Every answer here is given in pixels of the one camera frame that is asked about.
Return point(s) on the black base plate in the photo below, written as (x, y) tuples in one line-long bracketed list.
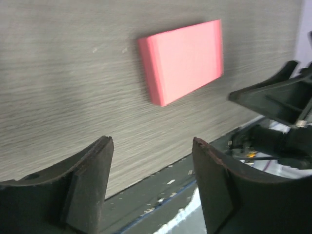
[(149, 204)]

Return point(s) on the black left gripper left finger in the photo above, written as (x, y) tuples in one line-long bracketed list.
[(65, 198)]

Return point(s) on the pink paper box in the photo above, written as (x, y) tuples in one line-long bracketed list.
[(179, 61)]

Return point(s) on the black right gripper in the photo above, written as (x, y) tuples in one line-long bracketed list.
[(287, 101)]

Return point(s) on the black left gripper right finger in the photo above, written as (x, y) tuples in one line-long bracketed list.
[(239, 199)]

